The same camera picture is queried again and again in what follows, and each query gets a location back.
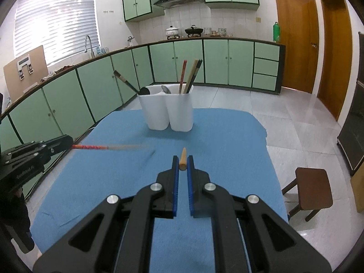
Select metal kitchen faucet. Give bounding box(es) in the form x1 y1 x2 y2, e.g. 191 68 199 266
84 35 96 58

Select red patterned chopstick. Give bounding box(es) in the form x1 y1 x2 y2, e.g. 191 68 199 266
72 144 149 151
178 60 188 94

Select brown wooden stool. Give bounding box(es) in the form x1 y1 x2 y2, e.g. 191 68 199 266
281 167 333 222

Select white cooking pot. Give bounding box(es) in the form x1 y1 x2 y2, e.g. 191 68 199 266
165 25 180 39

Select closed wooden door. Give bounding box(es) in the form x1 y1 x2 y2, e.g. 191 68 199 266
272 0 319 94

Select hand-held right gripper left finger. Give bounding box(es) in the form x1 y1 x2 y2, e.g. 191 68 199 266
33 156 180 273

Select open wooden door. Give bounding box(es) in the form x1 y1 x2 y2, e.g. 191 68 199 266
317 0 353 121

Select cardboard box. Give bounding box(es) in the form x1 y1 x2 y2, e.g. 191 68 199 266
3 45 48 93

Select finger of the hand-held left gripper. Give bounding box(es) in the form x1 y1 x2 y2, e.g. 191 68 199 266
43 135 74 156

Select white window blind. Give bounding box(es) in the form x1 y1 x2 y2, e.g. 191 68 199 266
13 0 102 66

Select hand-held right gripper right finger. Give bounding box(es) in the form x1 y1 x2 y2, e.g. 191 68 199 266
187 155 333 273

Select white plastic utensil holder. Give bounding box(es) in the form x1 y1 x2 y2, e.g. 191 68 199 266
138 84 195 132

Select range hood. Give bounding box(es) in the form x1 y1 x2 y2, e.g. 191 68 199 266
153 0 205 9

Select black glass cabinet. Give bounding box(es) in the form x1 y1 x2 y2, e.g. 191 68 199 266
337 31 364 177

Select dark tipped chopstick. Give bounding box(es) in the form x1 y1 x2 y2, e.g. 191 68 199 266
186 59 203 93

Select light wooden chopstick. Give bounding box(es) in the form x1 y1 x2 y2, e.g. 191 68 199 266
183 59 199 94
179 147 189 171

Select green lower kitchen cabinets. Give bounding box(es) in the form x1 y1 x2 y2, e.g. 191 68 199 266
0 38 286 203

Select black ladle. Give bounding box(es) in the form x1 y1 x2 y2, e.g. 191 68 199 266
113 70 151 96

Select black wok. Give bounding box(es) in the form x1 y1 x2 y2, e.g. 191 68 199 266
185 25 204 37

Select blue table mat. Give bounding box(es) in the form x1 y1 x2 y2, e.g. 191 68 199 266
30 108 290 273

